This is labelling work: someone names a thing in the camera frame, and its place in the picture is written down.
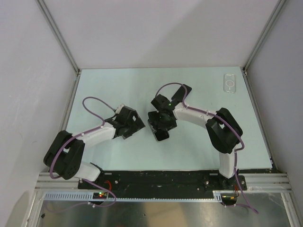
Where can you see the aluminium frame rail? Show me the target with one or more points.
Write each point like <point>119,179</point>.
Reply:
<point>268,183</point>

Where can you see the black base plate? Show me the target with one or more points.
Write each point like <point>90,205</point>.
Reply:
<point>162,184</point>

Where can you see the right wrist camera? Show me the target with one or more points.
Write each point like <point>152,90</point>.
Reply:
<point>161,103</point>

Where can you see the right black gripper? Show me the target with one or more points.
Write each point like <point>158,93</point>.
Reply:
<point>154,115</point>

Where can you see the dark blue smartphone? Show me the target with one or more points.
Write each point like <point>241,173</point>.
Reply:
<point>181,92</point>

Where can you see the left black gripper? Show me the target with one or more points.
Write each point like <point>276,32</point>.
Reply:
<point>137,125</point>

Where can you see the left aluminium corner post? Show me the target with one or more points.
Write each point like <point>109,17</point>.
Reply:
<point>57,34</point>

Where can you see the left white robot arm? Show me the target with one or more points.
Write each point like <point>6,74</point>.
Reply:
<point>64,156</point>

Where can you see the clear phone case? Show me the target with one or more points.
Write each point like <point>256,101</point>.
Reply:
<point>229,83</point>

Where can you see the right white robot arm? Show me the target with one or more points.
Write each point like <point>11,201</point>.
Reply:
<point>224,133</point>

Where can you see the right aluminium corner post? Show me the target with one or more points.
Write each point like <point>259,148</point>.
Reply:
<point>274,16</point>

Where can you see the black smartphone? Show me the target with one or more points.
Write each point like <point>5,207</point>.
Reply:
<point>152,128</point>

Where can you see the aluminium corner post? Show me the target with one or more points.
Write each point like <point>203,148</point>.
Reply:
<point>274,16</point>
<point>57,34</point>

